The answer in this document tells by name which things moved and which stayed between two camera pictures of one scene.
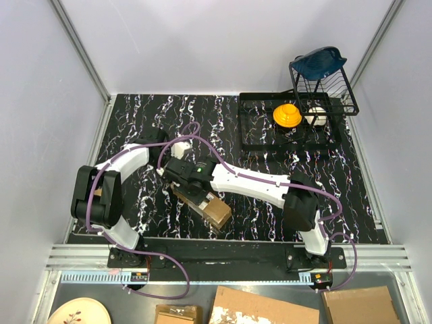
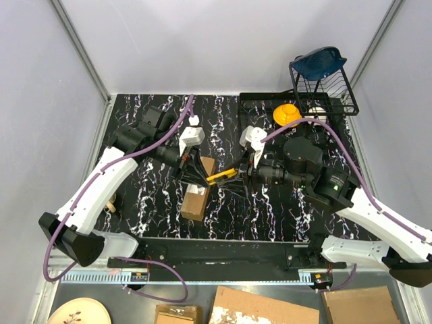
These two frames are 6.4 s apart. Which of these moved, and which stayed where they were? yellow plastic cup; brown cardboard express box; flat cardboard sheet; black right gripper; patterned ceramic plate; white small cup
Moved: brown cardboard express box; black right gripper
Stayed: flat cardboard sheet; patterned ceramic plate; white small cup; yellow plastic cup
